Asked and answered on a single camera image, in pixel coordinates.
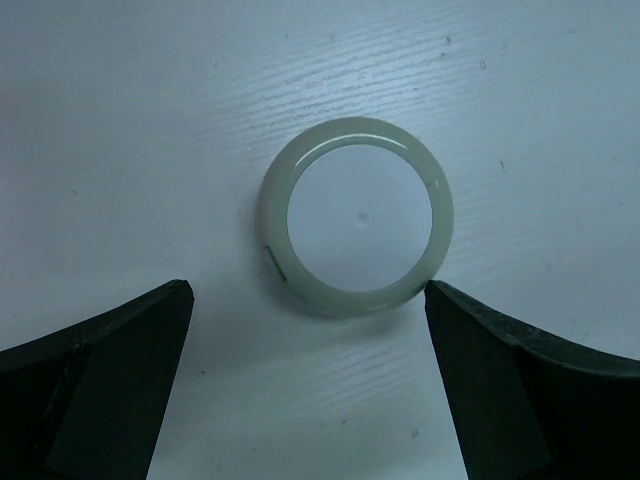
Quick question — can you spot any round white-green jar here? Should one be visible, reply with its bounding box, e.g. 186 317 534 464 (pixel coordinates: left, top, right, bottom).
257 117 454 317

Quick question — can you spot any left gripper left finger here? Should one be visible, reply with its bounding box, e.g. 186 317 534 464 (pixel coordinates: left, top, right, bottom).
1 280 194 479

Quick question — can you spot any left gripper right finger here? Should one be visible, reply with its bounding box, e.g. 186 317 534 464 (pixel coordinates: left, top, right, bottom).
425 281 639 479

